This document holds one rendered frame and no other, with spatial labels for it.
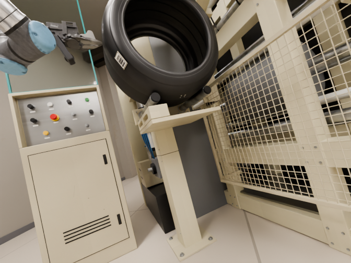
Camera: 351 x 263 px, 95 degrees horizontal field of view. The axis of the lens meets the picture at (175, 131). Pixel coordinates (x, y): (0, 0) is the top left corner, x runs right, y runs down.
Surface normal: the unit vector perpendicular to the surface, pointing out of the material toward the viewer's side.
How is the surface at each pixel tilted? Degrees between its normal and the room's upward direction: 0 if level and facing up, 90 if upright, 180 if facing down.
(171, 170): 90
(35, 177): 90
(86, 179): 90
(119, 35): 91
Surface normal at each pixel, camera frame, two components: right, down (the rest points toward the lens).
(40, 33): 0.95, -0.24
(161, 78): 0.31, 0.04
